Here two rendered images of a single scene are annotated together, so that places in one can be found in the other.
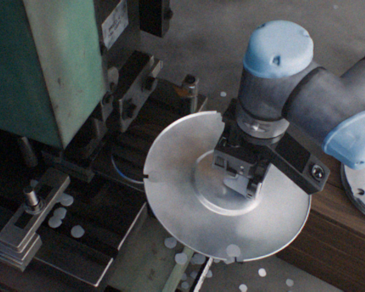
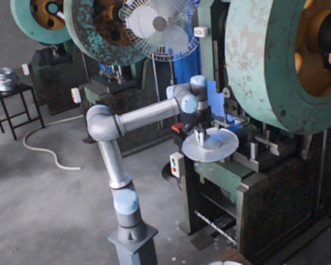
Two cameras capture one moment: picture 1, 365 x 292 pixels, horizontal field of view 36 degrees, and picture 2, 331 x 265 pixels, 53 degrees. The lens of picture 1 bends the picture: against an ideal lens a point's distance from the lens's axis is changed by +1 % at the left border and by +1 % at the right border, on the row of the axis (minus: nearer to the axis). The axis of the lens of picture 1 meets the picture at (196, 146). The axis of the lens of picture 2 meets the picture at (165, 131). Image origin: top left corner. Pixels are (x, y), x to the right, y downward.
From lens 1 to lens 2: 1.87 m
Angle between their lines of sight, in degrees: 86
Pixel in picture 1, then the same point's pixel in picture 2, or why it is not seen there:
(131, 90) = (227, 100)
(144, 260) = not seen: hidden behind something
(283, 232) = (187, 151)
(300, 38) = (196, 78)
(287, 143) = (195, 117)
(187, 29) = not seen: outside the picture
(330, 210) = (222, 256)
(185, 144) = (227, 137)
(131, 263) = not seen: hidden behind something
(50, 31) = (203, 48)
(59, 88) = (203, 61)
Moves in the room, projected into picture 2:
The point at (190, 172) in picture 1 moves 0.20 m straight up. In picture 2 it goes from (216, 137) to (214, 102)
